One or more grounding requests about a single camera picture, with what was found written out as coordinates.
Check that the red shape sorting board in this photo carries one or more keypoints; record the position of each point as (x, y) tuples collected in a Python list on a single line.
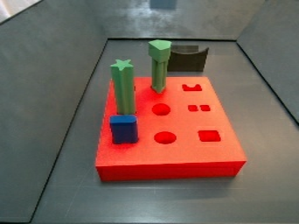
[(186, 138)]

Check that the black curved stand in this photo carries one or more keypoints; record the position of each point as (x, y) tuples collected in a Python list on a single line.
[(188, 58)]

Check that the dark blue short block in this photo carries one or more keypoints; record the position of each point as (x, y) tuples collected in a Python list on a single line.
[(125, 129)]

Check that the green star peg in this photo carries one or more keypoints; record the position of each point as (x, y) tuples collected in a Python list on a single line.
[(123, 78)]

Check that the blue-grey arch bar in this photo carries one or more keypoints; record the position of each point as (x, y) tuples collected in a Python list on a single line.
[(164, 4)]

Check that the green pentagon-headed peg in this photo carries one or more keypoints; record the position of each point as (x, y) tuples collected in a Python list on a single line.
[(160, 51)]

